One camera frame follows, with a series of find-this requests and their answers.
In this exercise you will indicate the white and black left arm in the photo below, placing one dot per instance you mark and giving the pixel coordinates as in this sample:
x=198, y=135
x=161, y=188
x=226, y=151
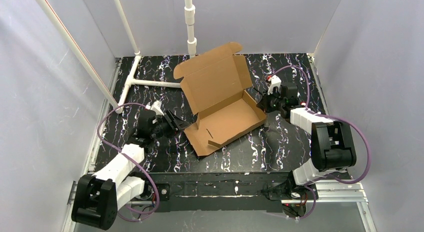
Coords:
x=100, y=196

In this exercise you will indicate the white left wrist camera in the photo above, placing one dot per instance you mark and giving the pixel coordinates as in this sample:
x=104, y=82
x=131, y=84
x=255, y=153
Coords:
x=156, y=107

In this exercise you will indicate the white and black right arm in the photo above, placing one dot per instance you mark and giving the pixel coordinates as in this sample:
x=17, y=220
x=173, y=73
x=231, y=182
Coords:
x=331, y=148

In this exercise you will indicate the brown cardboard box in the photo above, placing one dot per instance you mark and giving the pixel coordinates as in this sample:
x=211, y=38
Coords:
x=215, y=85

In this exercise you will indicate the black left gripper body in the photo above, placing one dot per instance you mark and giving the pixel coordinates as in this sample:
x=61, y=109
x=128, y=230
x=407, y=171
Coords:
x=174, y=122

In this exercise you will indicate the aluminium rail frame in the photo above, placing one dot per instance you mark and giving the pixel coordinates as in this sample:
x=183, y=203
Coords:
x=333, y=191

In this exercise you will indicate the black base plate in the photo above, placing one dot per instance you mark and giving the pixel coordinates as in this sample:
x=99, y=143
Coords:
x=229, y=191

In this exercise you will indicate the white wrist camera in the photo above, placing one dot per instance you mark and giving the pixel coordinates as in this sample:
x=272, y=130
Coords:
x=156, y=107
x=274, y=84

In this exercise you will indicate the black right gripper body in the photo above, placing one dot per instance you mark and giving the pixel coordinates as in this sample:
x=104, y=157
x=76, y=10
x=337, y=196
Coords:
x=266, y=102

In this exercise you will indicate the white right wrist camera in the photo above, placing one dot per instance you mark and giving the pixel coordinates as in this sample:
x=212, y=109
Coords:
x=274, y=84

